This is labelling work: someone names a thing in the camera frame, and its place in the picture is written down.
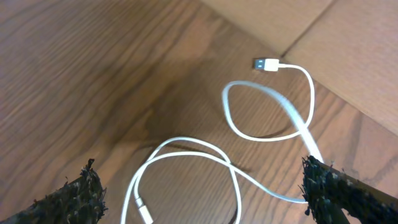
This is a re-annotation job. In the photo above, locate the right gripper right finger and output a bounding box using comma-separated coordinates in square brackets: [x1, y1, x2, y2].
[300, 156, 397, 224]

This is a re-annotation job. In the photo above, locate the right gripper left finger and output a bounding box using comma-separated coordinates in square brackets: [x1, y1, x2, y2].
[1, 159, 108, 224]

